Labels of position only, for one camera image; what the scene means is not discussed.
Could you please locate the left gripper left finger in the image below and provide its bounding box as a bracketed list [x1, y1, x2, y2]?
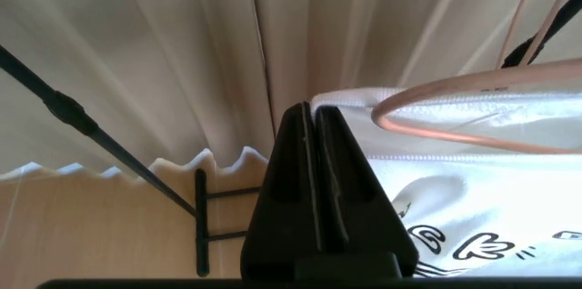
[239, 101, 322, 280]

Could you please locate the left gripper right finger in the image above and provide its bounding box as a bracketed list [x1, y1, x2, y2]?
[313, 105, 419, 279]

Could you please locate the white garment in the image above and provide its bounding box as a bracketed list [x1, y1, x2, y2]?
[310, 86, 582, 279]

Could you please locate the black clothes rack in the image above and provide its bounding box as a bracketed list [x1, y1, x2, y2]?
[0, 0, 582, 278]

